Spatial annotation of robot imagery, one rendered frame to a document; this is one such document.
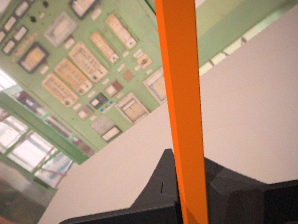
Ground orange handle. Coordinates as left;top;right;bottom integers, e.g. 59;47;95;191
154;0;208;224

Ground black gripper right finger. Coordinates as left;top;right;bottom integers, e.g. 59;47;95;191
204;157;298;224

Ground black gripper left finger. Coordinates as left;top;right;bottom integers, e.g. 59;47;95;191
58;148;183;224

